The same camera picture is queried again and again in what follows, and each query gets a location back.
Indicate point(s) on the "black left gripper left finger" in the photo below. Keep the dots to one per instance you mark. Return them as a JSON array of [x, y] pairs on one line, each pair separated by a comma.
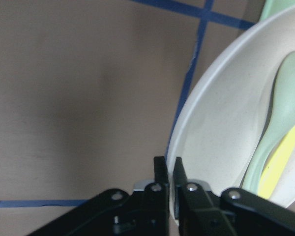
[[156, 200]]

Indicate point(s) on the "light green tray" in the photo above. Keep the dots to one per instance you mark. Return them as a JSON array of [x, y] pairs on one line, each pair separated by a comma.
[[272, 7]]

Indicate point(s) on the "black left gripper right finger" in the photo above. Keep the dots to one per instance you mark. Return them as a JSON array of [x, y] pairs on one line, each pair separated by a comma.
[[194, 209]]

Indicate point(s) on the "white round plate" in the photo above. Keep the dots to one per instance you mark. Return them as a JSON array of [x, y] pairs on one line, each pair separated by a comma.
[[223, 118]]

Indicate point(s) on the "pale green plastic spoon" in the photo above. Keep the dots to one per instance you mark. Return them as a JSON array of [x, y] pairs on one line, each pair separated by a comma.
[[282, 120]]

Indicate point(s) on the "yellow plastic fork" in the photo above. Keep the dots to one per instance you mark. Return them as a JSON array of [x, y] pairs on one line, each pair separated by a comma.
[[275, 164]]

